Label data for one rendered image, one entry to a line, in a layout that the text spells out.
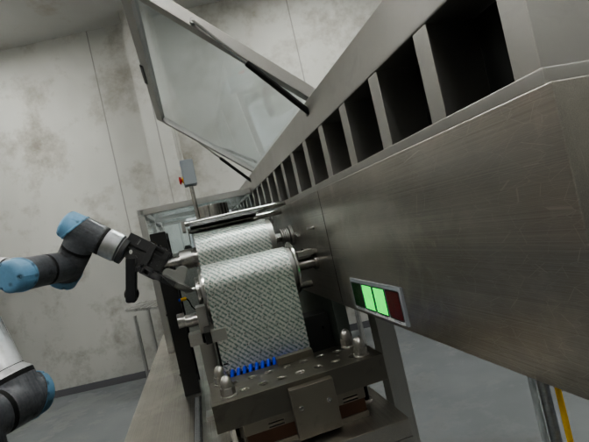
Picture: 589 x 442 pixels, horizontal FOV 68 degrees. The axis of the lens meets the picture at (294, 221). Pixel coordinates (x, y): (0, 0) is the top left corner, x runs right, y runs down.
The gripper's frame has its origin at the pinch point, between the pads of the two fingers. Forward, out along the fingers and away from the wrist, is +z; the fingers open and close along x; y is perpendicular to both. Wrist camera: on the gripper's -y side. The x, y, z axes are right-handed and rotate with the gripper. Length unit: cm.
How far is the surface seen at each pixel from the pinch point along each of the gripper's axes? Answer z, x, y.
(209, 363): 14.7, 3.6, -15.3
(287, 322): 27.3, -4.5, 4.3
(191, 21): -29, -19, 57
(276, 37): -35, 373, 274
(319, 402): 35.7, -26.2, -7.0
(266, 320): 21.9, -4.5, 2.3
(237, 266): 8.6, -2.8, 11.7
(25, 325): -134, 455, -158
